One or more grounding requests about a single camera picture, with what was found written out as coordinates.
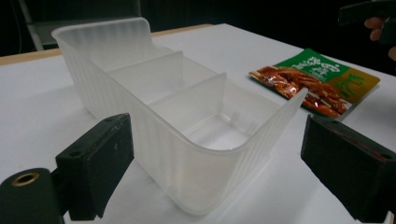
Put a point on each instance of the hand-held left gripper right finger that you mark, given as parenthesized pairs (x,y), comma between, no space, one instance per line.
(351,168)

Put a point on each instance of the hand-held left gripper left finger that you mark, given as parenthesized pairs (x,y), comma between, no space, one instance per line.
(93,161)

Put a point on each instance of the translucent plastic divided storage box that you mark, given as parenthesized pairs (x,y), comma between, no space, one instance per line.
(162,124)

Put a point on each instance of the green and red snack packet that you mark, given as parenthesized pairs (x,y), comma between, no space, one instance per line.
(314,82)

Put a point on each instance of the metal stand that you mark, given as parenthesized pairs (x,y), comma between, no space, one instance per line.
(31,28)

